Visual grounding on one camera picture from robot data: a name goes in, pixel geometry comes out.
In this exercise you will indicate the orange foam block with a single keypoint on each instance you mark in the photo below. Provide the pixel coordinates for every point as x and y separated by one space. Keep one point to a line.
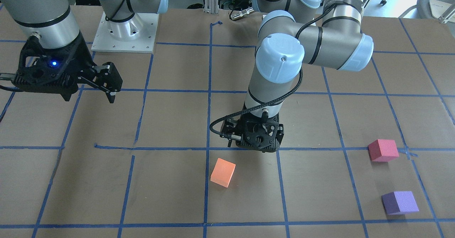
222 172

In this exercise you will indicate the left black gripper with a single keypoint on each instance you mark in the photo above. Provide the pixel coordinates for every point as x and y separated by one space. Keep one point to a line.
280 131

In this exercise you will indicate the purple foam block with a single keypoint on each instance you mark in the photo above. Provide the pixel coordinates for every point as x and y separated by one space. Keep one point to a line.
399 202

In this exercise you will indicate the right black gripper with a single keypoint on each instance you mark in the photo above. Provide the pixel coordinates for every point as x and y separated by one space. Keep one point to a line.
79 58

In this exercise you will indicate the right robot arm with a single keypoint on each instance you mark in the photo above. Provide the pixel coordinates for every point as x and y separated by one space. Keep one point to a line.
54 23

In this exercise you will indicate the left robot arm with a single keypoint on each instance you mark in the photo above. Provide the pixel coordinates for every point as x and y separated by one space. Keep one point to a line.
293 32

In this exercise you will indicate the pink foam block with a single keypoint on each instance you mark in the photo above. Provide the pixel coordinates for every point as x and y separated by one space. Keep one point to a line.
383 150

